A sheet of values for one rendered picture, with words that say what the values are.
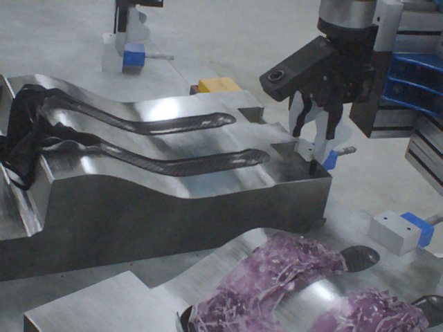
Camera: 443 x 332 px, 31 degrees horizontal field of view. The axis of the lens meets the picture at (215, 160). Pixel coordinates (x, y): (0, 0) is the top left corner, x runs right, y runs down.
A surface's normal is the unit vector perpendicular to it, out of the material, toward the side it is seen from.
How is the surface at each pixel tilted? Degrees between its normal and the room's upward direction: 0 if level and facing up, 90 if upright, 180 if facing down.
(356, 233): 0
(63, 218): 90
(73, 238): 90
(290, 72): 31
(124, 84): 0
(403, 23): 90
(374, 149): 0
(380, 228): 90
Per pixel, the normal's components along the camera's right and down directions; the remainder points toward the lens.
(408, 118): 0.29, 0.52
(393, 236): -0.75, 0.24
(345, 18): -0.24, 0.45
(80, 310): 0.14, -0.86
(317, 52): -0.33, -0.66
